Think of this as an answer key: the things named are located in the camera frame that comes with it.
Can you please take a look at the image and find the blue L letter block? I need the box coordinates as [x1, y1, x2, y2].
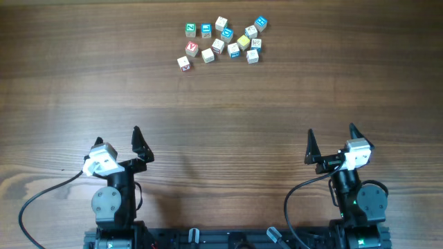
[201, 24, 212, 38]

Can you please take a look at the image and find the red V letter block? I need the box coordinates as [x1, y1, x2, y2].
[185, 41, 199, 57]

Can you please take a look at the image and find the red bottom wooden block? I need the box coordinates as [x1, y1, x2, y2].
[177, 56, 191, 72]

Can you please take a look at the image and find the green N letter block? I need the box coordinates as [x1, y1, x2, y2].
[185, 23, 197, 37]

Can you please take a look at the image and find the plain top wooden block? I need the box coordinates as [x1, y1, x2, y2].
[215, 17, 228, 31]

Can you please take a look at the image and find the blue edged picture block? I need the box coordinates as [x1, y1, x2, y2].
[245, 25, 258, 39]

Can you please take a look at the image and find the blue sided wooden block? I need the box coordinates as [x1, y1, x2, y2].
[227, 43, 240, 58]

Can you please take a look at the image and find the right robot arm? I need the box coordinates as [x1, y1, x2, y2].
[305, 123, 392, 249]

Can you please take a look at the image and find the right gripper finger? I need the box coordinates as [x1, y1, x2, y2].
[349, 122, 374, 149]
[304, 129, 322, 165]

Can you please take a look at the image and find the blue top corner block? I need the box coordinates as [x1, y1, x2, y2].
[254, 16, 268, 32]

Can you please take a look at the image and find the red edged wooden block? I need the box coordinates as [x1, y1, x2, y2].
[211, 39, 225, 55]

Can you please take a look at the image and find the blue D letter block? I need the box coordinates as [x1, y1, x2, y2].
[221, 28, 233, 43]

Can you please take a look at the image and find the plain beige wooden block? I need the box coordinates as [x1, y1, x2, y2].
[201, 48, 215, 63]

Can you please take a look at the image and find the white bird picture block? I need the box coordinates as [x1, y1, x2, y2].
[246, 50, 259, 64]

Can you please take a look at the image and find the yellow top wooden block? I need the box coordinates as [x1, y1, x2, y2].
[237, 35, 251, 51]

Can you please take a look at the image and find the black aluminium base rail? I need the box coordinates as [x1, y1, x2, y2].
[83, 227, 392, 249]

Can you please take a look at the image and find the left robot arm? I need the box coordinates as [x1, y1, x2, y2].
[82, 126, 158, 249]

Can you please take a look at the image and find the blue picture wooden block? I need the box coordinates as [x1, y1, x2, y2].
[251, 38, 262, 53]

